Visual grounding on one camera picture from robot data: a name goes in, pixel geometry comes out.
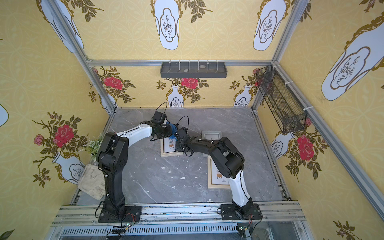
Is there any blue microfiber cloth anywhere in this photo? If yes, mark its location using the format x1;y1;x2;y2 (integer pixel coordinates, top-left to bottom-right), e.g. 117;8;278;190
166;121;178;140

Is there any beige picture frame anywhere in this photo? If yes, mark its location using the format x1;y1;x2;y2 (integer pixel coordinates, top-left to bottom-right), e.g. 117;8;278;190
160;138;184;158
208;156;230;189

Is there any grey-green picture frame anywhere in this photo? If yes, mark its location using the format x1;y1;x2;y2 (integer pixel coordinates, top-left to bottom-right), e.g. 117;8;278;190
202;131;223;143

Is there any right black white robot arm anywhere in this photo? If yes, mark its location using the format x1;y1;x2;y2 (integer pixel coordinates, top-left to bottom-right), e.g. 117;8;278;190
176;135;253;218

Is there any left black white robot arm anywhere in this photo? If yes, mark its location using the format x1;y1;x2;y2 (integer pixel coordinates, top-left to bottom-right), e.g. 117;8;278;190
97;121;174;220

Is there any potted green plant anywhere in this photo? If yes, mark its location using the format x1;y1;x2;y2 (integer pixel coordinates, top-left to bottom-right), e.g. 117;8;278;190
84;135;104;164

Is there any beige work glove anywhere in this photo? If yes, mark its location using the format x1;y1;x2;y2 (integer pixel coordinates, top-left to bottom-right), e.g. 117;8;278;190
78;164;106;200

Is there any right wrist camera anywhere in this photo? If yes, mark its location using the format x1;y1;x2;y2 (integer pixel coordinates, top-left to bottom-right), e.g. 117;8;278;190
176;127;191;143

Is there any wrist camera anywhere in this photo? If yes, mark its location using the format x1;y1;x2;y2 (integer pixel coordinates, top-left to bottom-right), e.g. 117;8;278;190
151;111;167;125
176;127;191;143

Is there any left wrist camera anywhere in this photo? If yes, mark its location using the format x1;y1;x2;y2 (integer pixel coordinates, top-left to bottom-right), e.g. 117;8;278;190
151;111;167;125

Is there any grey wall shelf tray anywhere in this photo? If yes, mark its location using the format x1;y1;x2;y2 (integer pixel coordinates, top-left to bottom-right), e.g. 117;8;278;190
160;61;228;79

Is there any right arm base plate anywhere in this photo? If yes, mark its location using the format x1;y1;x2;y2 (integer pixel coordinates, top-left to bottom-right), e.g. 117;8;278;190
220;203;263;221

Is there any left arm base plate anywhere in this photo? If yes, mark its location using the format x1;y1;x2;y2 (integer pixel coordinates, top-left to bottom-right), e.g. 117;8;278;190
98;206;142;223

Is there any black wire mesh basket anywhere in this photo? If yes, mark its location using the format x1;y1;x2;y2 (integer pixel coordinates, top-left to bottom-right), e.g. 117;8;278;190
255;66;307;134

